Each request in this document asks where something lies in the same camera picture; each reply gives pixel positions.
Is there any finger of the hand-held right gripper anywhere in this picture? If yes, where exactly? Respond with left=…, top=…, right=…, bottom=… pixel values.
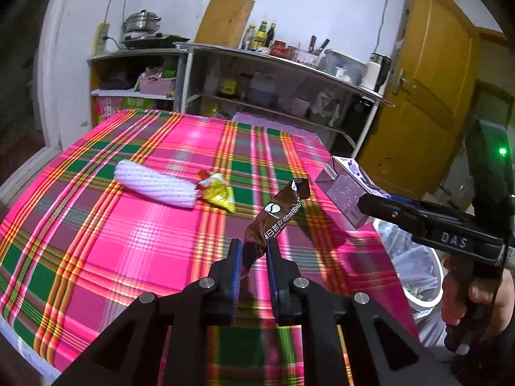
left=378, top=194, right=423, bottom=210
left=357, top=193, right=429, bottom=246

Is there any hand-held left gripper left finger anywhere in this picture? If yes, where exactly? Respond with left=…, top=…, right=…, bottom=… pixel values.
left=52, top=238, right=244, bottom=386

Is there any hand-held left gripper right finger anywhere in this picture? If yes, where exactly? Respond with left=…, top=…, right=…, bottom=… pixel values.
left=266, top=239, right=461, bottom=386

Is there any purple milk carton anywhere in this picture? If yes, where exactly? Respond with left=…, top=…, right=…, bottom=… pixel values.
left=315, top=155, right=379, bottom=230

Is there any brown snack wrapper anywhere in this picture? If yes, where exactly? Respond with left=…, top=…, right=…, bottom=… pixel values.
left=240, top=178, right=310, bottom=280

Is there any white round trash bin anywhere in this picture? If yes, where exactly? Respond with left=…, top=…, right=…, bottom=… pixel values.
left=372, top=219, right=445, bottom=319

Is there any person's right forearm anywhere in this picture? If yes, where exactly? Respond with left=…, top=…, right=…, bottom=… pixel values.
left=451, top=322, right=515, bottom=386

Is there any person's right hand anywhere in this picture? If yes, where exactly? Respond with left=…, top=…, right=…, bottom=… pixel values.
left=440, top=255, right=515, bottom=330

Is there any clear plastic bin liner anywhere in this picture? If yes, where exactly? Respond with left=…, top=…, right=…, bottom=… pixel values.
left=378, top=221, right=443, bottom=303

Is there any yellow snack wrapper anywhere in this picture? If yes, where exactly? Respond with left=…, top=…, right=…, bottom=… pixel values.
left=196, top=170, right=237, bottom=214

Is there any person's grey trouser leg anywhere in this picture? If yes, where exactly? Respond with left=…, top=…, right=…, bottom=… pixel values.
left=416, top=309, right=455, bottom=360

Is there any yellow wooden door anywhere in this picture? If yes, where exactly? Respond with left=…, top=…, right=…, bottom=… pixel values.
left=356, top=0, right=481, bottom=202

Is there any pink plaid tablecloth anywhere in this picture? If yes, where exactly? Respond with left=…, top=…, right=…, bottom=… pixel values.
left=0, top=108, right=419, bottom=386

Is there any white foam net sleeve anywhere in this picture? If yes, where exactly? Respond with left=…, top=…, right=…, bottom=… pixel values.
left=114, top=160, right=201, bottom=209

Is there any bundle of plastic bags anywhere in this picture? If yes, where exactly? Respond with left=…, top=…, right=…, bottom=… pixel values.
left=312, top=90, right=341, bottom=123

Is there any white and black kettle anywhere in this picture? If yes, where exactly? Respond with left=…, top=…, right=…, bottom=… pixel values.
left=359, top=53, right=393, bottom=91

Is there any white plastic tub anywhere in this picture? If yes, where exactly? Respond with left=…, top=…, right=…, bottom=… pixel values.
left=282, top=97, right=310, bottom=117

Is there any clear plastic container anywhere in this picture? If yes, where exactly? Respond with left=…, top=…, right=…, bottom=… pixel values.
left=324, top=49, right=369, bottom=83

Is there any grey plastic canister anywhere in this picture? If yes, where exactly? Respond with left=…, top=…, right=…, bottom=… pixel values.
left=247, top=73, right=276, bottom=105

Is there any cooking oil bottle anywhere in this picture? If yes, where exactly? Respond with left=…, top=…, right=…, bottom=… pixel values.
left=218, top=62, right=238, bottom=98

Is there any metal shelf unit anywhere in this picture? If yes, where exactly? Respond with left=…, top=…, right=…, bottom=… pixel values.
left=174, top=42, right=397, bottom=159

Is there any colourful printed carton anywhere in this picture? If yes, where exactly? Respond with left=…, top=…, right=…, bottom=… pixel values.
left=92, top=96, right=175, bottom=127

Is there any pink plastic basket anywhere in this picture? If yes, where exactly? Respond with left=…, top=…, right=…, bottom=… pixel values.
left=138, top=73, right=178, bottom=96

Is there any yellow label sauce bottle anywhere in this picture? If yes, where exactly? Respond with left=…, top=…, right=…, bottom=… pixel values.
left=253, top=21, right=268, bottom=49

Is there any white open shelf cabinet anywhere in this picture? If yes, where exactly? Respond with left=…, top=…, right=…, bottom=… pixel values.
left=88, top=48, right=188, bottom=127

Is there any black induction cooker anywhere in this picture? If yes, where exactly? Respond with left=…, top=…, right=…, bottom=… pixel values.
left=120, top=34, right=191, bottom=50

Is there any wooden cutting board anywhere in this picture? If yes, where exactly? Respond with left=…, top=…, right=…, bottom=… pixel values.
left=194, top=0, right=255, bottom=48

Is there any steel steamer pot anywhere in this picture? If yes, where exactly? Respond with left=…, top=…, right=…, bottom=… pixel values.
left=121, top=10, right=162, bottom=38

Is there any yellow power strip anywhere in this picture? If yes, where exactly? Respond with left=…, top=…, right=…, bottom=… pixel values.
left=92, top=22, right=110, bottom=56

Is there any metal door handle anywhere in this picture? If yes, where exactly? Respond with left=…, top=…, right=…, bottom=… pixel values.
left=389, top=68, right=407, bottom=95

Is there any yellow door frame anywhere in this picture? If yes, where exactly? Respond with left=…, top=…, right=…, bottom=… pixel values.
left=454, top=26, right=515, bottom=129

